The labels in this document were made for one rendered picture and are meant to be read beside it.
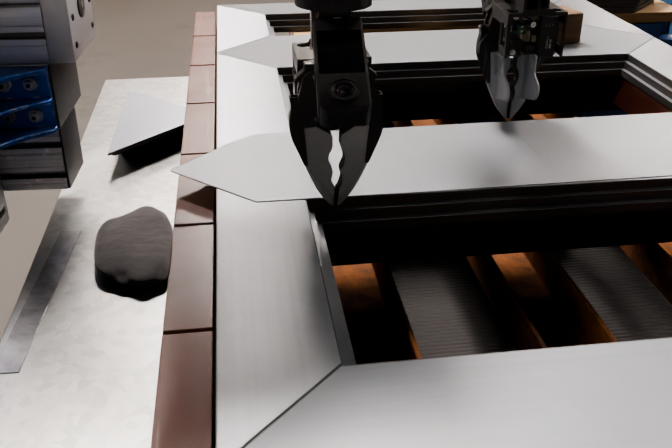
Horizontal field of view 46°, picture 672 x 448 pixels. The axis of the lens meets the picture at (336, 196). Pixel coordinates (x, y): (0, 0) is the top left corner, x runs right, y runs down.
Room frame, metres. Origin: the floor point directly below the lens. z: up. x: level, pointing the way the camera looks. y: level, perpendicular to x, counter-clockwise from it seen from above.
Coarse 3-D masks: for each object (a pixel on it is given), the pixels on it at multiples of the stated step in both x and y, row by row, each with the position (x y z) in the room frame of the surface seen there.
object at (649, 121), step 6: (636, 114) 0.95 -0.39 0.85; (642, 114) 0.95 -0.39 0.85; (648, 114) 0.95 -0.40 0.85; (654, 114) 0.95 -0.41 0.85; (660, 114) 0.95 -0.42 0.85; (666, 114) 0.95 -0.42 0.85; (636, 120) 0.93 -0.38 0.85; (642, 120) 0.93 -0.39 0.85; (648, 120) 0.93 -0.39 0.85; (654, 120) 0.93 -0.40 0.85; (660, 120) 0.93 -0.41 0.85; (666, 120) 0.93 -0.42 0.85; (648, 126) 0.91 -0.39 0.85; (654, 126) 0.91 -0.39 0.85; (660, 126) 0.91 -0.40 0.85; (666, 126) 0.91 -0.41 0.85; (654, 132) 0.89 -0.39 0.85; (660, 132) 0.89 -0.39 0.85; (666, 132) 0.89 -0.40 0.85; (660, 138) 0.87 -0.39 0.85; (666, 138) 0.87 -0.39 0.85
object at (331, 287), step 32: (384, 64) 1.18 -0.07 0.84; (416, 64) 1.18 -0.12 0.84; (448, 64) 1.19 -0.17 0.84; (544, 64) 1.20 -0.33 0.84; (576, 64) 1.21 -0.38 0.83; (608, 64) 1.22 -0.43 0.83; (640, 64) 1.18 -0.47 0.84; (288, 96) 1.08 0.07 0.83; (448, 192) 0.73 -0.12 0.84; (480, 192) 0.74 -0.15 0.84; (512, 192) 0.74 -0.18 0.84; (544, 192) 0.75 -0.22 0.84; (576, 192) 0.75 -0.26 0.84; (608, 192) 0.75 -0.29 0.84; (640, 192) 0.75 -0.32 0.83; (320, 224) 0.70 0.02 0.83; (352, 224) 0.70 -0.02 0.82; (384, 224) 0.71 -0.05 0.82; (416, 224) 0.71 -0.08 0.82; (320, 256) 0.62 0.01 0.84; (352, 352) 0.49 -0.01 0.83
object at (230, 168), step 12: (228, 144) 0.85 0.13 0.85; (240, 144) 0.85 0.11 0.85; (204, 156) 0.82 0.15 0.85; (216, 156) 0.82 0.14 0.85; (228, 156) 0.82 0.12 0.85; (240, 156) 0.82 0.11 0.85; (252, 156) 0.82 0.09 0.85; (204, 168) 0.79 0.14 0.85; (216, 168) 0.79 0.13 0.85; (228, 168) 0.79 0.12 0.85; (240, 168) 0.79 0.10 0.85; (252, 168) 0.79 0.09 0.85; (204, 180) 0.76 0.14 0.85; (216, 180) 0.76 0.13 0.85; (228, 180) 0.75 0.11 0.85; (240, 180) 0.75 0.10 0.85; (252, 180) 0.75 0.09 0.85; (228, 192) 0.73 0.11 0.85; (240, 192) 0.73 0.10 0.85; (252, 192) 0.73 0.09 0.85
